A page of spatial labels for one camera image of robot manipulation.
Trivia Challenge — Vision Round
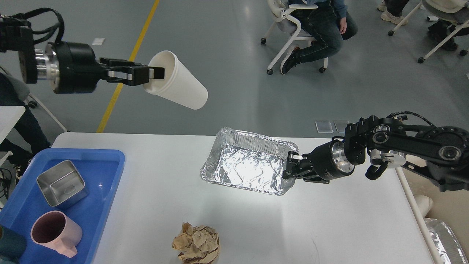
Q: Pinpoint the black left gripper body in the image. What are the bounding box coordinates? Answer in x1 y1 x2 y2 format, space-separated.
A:
45 41 107 94

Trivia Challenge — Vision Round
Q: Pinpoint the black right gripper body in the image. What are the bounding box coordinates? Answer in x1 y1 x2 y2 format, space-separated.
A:
304 140 355 183

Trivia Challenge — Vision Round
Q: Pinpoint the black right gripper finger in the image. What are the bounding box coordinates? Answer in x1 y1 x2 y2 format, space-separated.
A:
282 169 312 181
287 151 312 169

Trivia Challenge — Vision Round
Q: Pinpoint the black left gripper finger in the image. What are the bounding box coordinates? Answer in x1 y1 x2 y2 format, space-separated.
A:
107 66 165 86
99 57 149 71

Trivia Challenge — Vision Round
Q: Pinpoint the cream paper cup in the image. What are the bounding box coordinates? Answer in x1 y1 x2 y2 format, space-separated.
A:
143 50 208 110

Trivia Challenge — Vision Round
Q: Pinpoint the aluminium foil tray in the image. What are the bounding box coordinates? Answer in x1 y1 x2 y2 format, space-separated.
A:
200 127 298 197

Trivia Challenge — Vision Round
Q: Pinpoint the stainless steel rectangular tin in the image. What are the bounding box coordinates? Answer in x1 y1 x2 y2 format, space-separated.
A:
36 160 89 209

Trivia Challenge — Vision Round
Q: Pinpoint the brown paper ball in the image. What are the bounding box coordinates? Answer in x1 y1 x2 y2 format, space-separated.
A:
171 223 221 264

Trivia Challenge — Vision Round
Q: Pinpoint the pink plastic mug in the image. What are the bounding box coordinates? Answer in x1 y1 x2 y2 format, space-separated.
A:
30 210 83 259

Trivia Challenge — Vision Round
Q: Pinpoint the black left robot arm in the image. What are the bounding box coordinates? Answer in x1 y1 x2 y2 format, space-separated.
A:
1 7 166 94

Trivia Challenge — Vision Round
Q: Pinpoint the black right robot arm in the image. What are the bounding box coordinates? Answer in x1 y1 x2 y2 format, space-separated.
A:
282 111 469 192

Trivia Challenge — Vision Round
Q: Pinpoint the floor outlet cover left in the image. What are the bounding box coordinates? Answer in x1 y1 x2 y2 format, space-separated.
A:
315 121 334 133

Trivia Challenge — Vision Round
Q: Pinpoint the floor outlet cover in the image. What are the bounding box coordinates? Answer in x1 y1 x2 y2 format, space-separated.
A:
334 120 349 133
315 121 334 133

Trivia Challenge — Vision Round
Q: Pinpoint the floor outlet cover right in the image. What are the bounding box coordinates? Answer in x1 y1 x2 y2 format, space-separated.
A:
334 120 349 133

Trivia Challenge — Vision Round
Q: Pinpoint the grey chair at left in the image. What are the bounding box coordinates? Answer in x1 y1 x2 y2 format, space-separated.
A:
0 66 70 132

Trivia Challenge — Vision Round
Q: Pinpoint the white side table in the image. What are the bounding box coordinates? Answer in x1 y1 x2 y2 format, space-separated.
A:
0 106 25 142

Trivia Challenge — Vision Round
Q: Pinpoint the blue plastic tray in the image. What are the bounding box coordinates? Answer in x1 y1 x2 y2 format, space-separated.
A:
0 148 125 264

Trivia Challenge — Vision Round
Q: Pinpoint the white cup in bin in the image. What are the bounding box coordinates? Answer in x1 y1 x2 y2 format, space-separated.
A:
414 194 434 218

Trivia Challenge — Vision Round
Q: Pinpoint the beige plastic bin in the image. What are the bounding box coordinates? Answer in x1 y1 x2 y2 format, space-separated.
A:
395 168 469 256

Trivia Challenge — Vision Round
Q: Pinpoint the person in beige sweater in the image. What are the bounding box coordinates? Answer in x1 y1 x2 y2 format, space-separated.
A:
280 0 358 75

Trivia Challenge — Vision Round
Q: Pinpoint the white office chair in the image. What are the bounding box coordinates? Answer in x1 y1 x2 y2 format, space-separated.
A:
260 0 318 75

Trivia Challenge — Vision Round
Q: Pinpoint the seated person right background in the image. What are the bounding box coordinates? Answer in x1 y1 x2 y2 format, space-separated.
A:
376 0 409 25

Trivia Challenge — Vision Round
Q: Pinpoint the white chair right background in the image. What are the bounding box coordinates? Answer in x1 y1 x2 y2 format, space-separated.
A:
388 0 468 63

